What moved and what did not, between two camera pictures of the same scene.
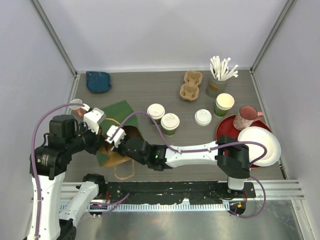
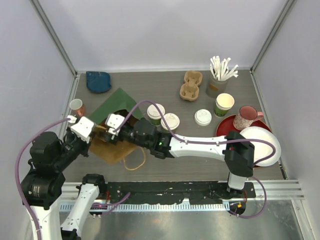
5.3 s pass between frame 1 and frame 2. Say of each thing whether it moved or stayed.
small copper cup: stayed
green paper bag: moved
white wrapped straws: stayed
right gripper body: moved
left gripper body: moved
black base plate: stayed
